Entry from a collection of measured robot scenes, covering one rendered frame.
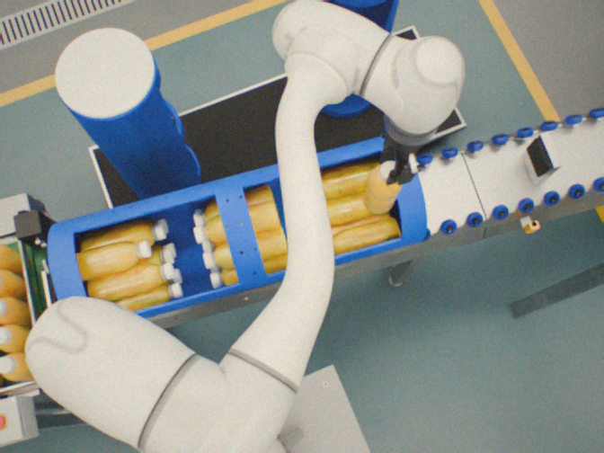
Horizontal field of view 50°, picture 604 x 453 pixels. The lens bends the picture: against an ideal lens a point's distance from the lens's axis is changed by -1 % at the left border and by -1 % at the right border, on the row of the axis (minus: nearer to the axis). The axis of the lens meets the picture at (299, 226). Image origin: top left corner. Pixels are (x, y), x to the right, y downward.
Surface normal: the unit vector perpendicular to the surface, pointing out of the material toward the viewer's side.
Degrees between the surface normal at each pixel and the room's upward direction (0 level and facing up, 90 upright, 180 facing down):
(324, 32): 4
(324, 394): 0
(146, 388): 11
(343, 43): 6
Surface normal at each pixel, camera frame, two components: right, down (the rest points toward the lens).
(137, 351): 0.22, -0.63
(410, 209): 0.16, 0.36
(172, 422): -0.04, -0.07
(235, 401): -0.08, -0.42
